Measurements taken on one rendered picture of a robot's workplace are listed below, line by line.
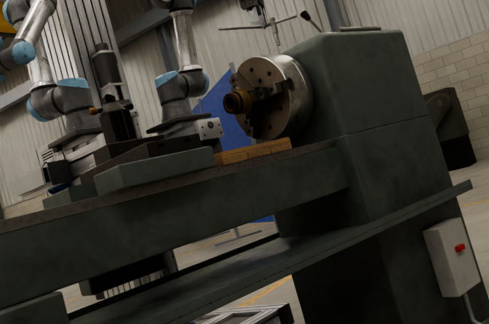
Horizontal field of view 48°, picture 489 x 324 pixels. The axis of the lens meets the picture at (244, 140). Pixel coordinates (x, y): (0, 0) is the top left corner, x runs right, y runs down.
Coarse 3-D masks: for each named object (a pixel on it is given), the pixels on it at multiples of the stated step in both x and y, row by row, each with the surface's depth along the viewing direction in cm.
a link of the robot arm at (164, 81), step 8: (168, 72) 255; (176, 72) 258; (160, 80) 254; (168, 80) 253; (176, 80) 256; (184, 80) 258; (160, 88) 254; (168, 88) 253; (176, 88) 254; (184, 88) 258; (160, 96) 255; (168, 96) 253; (176, 96) 254; (184, 96) 261
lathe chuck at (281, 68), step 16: (256, 64) 202; (272, 64) 196; (288, 64) 199; (256, 80) 204; (272, 80) 198; (288, 96) 193; (304, 96) 198; (272, 112) 200; (288, 112) 194; (304, 112) 200; (272, 128) 201; (288, 128) 199
